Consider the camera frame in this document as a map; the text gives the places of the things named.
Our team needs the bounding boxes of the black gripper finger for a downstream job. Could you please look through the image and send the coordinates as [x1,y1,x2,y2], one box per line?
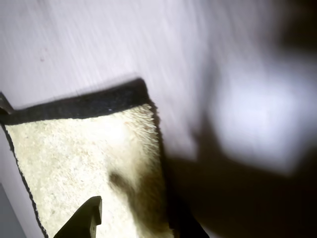
[168,198,211,238]
[53,195,103,238]

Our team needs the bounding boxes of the cream towel with black border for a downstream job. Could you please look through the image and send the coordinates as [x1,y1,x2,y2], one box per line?
[0,78,175,238]

